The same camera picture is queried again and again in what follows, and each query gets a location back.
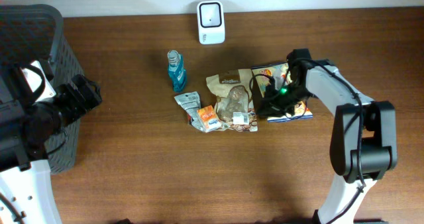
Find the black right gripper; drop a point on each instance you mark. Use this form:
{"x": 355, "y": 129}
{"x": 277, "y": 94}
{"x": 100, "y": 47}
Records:
{"x": 272, "y": 104}

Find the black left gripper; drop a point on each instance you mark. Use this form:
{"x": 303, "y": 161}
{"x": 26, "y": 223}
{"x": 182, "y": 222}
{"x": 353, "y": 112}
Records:
{"x": 66, "y": 93}

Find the yellow snack bag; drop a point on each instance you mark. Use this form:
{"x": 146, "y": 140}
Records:
{"x": 276, "y": 74}

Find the orange white small box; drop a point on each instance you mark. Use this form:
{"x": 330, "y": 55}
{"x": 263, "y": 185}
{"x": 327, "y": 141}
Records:
{"x": 209, "y": 119}

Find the silver triangular snack packet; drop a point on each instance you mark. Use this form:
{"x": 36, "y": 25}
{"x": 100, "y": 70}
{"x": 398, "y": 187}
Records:
{"x": 190, "y": 103}

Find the teal mouthwash bottle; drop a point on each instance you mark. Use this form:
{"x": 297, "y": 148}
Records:
{"x": 176, "y": 70}

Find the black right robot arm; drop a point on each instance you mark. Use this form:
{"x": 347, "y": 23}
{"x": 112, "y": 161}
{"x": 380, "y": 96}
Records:
{"x": 363, "y": 142}

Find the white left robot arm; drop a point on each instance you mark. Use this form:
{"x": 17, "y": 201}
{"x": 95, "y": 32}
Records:
{"x": 27, "y": 196}

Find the white barcode scanner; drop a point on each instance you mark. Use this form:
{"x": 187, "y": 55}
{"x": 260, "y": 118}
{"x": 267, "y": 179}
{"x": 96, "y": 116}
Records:
{"x": 211, "y": 22}

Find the grey plastic lattice basket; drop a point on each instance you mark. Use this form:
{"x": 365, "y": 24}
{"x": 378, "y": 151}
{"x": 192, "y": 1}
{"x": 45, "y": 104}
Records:
{"x": 33, "y": 32}

